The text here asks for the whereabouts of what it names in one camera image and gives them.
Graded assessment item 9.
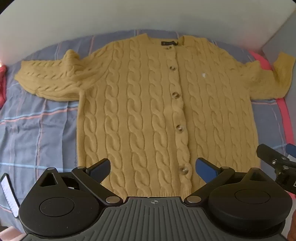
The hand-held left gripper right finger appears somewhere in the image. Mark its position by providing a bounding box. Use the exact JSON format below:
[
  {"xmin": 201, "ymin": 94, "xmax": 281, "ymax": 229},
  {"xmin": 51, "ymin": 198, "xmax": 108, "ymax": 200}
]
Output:
[{"xmin": 184, "ymin": 157, "xmax": 270, "ymax": 206}]

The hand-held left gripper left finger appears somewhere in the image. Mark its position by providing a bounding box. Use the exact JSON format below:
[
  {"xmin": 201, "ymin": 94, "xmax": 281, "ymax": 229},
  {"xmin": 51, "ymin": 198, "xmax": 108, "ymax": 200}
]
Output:
[{"xmin": 35, "ymin": 158, "xmax": 122, "ymax": 207}]

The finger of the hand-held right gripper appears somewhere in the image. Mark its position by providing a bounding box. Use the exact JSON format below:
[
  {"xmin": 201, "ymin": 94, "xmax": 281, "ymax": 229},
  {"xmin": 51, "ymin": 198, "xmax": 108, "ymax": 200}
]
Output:
[
  {"xmin": 285, "ymin": 143, "xmax": 296, "ymax": 161},
  {"xmin": 256, "ymin": 144, "xmax": 291, "ymax": 167}
]

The yellow cable knit cardigan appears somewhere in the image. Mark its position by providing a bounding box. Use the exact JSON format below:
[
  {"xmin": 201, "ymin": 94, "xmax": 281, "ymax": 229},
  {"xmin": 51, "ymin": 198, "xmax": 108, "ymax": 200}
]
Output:
[{"xmin": 14, "ymin": 34, "xmax": 295, "ymax": 197}]

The pink blanket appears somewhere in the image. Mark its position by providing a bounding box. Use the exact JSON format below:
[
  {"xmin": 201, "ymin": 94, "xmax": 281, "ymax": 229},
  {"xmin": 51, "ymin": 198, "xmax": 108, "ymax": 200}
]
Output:
[{"xmin": 248, "ymin": 50, "xmax": 296, "ymax": 158}]

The blue plaid bed sheet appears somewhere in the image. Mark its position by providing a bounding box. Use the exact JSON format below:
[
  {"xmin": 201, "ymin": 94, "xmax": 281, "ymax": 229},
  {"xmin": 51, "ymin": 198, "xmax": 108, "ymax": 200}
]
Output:
[{"xmin": 0, "ymin": 29, "xmax": 296, "ymax": 232}]

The black smartphone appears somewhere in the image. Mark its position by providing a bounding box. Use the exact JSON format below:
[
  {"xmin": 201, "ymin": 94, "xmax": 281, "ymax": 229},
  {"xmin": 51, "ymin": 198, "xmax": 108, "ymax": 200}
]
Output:
[{"xmin": 0, "ymin": 173, "xmax": 20, "ymax": 219}]

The red cloth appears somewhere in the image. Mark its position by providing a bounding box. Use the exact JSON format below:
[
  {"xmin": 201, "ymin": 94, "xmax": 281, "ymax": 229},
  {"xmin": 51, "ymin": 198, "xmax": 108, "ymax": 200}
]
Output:
[{"xmin": 0, "ymin": 65, "xmax": 7, "ymax": 109}]

